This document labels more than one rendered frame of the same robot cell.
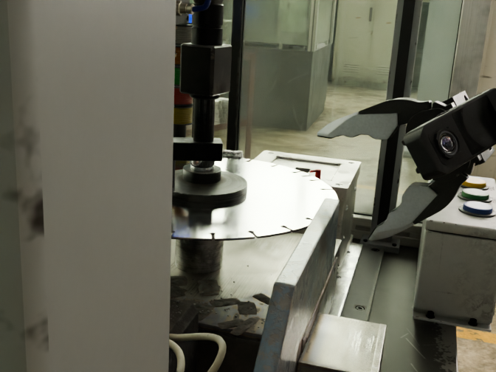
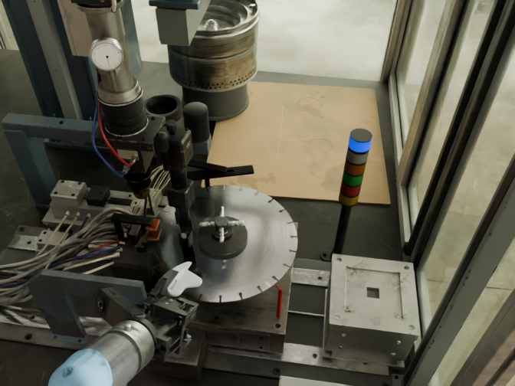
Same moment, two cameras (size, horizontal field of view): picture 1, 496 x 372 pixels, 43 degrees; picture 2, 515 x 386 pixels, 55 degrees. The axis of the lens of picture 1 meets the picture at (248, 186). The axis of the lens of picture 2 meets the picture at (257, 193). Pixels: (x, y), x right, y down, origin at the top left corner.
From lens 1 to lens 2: 1.15 m
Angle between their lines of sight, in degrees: 73
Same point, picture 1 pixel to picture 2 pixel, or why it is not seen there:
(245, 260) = not seen: hidden behind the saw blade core
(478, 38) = (481, 362)
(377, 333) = (186, 360)
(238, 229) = (159, 260)
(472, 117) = (115, 311)
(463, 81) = (464, 376)
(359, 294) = (296, 371)
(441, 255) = not seen: outside the picture
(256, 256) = not seen: hidden behind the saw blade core
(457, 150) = (100, 311)
